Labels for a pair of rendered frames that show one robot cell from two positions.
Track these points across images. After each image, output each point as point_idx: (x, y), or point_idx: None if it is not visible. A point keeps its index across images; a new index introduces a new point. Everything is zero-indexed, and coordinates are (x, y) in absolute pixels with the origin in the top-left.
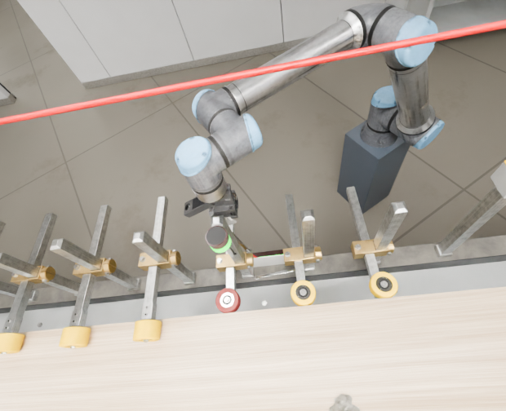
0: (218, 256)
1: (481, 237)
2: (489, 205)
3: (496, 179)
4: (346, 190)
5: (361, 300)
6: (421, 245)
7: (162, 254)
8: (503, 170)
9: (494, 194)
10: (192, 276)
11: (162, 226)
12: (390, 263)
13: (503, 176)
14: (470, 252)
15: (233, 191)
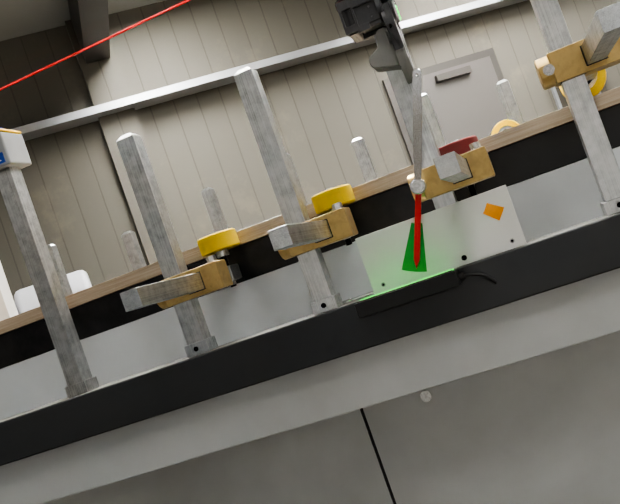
0: (479, 147)
1: (4, 421)
2: (31, 205)
3: (14, 155)
4: (141, 298)
5: (258, 223)
6: (102, 387)
7: (540, 28)
8: (7, 137)
9: (20, 185)
10: (602, 196)
11: (587, 34)
12: (179, 359)
13: (13, 144)
14: (47, 404)
15: (338, 3)
